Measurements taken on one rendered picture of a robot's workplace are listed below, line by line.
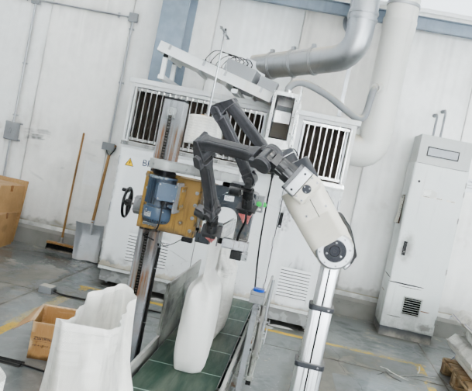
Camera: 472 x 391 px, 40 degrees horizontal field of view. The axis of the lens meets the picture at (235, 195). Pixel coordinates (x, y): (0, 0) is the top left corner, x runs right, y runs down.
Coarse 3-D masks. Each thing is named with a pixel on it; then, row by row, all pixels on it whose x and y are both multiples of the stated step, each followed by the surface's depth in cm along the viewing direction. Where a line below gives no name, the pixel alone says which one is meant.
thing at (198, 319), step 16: (208, 256) 334; (208, 272) 343; (192, 288) 327; (208, 288) 327; (192, 304) 324; (208, 304) 324; (192, 320) 324; (208, 320) 325; (192, 336) 324; (208, 336) 328; (176, 352) 327; (192, 352) 325; (208, 352) 343; (176, 368) 329; (192, 368) 327
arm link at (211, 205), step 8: (200, 160) 279; (208, 160) 285; (200, 168) 282; (208, 168) 286; (208, 176) 289; (208, 184) 293; (208, 192) 297; (216, 192) 301; (208, 200) 302; (216, 200) 304; (208, 208) 305; (216, 208) 307
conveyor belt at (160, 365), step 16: (240, 304) 511; (240, 320) 459; (176, 336) 388; (224, 336) 410; (160, 352) 352; (224, 352) 375; (144, 368) 322; (160, 368) 327; (208, 368) 342; (224, 368) 348; (144, 384) 301; (160, 384) 305; (176, 384) 309; (192, 384) 313; (208, 384) 318
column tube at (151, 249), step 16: (176, 112) 357; (160, 128) 358; (176, 128) 357; (160, 144) 359; (176, 144) 358; (176, 160) 365; (160, 240) 369; (144, 256) 362; (144, 272) 362; (144, 288) 362; (144, 304) 363
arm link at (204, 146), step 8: (200, 136) 276; (208, 136) 275; (200, 144) 274; (208, 144) 271; (216, 144) 268; (224, 144) 267; (232, 144) 265; (240, 144) 264; (272, 144) 255; (200, 152) 277; (208, 152) 281; (216, 152) 272; (224, 152) 268; (232, 152) 264; (240, 152) 261; (248, 152) 258; (256, 152) 257; (280, 152) 254; (248, 160) 255; (256, 160) 252; (264, 160) 250; (256, 168) 256; (264, 168) 252
